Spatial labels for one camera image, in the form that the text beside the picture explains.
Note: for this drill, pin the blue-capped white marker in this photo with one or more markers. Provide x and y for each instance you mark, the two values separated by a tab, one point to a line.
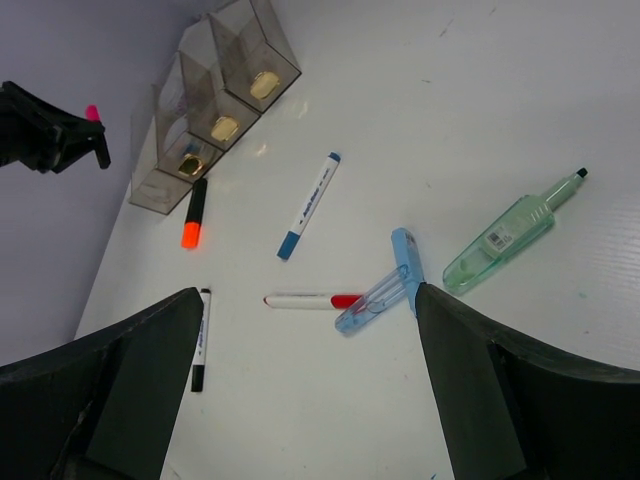
309	205

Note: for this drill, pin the orange highlighter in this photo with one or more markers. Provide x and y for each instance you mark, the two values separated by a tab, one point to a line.
194	215

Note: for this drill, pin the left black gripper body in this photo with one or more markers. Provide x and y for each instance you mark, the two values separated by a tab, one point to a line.
34	132

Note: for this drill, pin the black-capped white marker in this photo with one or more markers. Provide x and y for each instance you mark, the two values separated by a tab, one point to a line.
199	359

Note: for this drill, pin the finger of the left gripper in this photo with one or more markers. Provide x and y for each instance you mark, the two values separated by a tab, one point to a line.
78	138

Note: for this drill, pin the red-capped white marker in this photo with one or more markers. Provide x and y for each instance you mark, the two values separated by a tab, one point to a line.
308	301

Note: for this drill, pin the pink highlighter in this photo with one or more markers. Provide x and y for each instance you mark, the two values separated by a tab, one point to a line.
92	113

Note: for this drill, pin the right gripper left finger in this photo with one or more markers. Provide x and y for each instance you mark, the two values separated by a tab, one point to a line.
103	406

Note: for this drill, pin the clear four-compartment organizer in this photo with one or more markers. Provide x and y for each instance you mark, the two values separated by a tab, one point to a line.
231	65

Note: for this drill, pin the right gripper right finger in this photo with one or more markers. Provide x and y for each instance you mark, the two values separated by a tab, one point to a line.
514	407

